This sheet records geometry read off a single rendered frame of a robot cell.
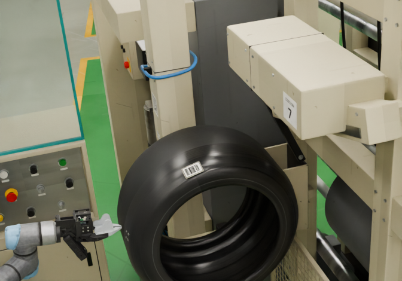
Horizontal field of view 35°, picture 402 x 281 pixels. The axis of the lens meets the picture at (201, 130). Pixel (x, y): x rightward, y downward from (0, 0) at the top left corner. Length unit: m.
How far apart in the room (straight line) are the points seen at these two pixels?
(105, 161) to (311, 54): 3.40
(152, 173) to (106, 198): 2.62
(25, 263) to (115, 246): 2.07
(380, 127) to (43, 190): 1.54
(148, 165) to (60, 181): 0.77
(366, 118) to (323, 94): 0.13
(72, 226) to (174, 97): 0.57
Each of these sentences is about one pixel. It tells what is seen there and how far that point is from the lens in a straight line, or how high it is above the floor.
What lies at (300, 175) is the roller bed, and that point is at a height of 1.16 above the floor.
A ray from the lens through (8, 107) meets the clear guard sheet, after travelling 2.59.
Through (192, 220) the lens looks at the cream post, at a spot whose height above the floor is 1.02.
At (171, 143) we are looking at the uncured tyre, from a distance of 2.10.
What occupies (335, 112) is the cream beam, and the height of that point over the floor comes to 1.70.
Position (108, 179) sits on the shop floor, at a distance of 4.86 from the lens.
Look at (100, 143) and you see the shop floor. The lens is 5.39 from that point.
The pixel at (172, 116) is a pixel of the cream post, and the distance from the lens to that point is 2.27.
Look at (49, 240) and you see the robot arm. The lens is 2.09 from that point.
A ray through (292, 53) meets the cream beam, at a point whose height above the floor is 1.78.
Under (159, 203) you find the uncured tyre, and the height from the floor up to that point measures 1.38.
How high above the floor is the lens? 2.46
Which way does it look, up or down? 27 degrees down
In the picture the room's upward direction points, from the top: 5 degrees counter-clockwise
